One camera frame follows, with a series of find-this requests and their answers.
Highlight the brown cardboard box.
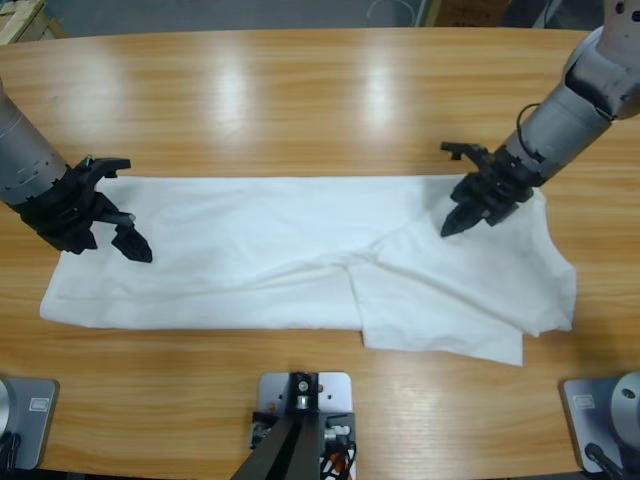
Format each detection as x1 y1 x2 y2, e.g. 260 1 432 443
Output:
439 0 504 27

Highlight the arm grey base plate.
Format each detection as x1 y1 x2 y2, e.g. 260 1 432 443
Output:
0 378 60 471
558 374 640 474

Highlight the white mount block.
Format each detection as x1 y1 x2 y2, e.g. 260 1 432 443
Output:
257 370 354 416

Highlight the black clamp bracket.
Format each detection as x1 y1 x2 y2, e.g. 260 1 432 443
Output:
249 409 357 451

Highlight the wooden pallet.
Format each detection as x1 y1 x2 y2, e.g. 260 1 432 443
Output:
0 0 66 45

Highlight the white T-shirt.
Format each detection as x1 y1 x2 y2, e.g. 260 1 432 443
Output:
38 174 577 369

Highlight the white wire ring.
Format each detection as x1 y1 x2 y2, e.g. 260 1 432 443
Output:
367 0 417 25

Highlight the base black cable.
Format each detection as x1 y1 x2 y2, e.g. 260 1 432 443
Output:
584 442 624 476
0 432 22 471

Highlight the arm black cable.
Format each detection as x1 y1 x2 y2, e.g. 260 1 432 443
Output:
514 102 546 162

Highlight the orange and black cable bundle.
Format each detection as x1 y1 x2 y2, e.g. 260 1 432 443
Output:
319 439 359 480

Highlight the arm silver base disc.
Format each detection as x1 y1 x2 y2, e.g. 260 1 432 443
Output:
0 378 17 444
602 370 640 454

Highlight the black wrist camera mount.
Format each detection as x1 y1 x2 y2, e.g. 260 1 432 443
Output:
439 141 489 164
74 156 132 185

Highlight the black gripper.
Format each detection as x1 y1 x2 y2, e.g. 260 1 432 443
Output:
19 167 154 262
440 149 544 237

